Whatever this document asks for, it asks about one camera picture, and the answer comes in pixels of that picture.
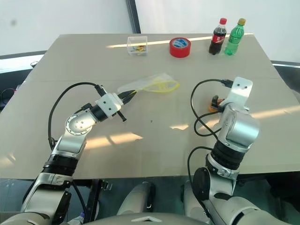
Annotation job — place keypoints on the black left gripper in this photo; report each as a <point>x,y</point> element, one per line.
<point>122,100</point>

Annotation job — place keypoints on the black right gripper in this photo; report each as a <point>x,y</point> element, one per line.
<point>215,100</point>

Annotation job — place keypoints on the orange snack packet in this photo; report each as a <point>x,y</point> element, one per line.
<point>213,107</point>

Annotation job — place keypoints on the clear plastic bag yellow zip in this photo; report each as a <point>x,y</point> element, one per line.
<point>150,84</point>

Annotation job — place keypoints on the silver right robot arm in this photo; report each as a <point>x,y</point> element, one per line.
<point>234,138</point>

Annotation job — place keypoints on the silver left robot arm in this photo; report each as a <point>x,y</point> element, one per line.
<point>73,138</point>

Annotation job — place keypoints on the clear plastic box with bits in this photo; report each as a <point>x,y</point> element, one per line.
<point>137,47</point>

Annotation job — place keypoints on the cola bottle red cap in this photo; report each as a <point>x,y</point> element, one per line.
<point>217,39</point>

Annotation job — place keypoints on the red tape roll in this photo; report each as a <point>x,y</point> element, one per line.
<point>180,48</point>

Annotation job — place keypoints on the green bottle yellow cap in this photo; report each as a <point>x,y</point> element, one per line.
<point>233,39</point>

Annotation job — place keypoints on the grey robot torso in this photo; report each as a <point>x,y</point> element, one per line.
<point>150,219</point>

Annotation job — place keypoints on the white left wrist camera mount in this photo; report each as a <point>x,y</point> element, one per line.
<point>109,103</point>

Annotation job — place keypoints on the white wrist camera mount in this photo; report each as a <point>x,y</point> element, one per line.
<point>109,103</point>
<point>239,91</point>

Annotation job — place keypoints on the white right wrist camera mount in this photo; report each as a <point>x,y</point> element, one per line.
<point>239,91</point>

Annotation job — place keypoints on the dark window frame post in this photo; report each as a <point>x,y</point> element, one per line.
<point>133,15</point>

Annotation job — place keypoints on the black table frame leg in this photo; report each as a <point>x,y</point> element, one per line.
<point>95,199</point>

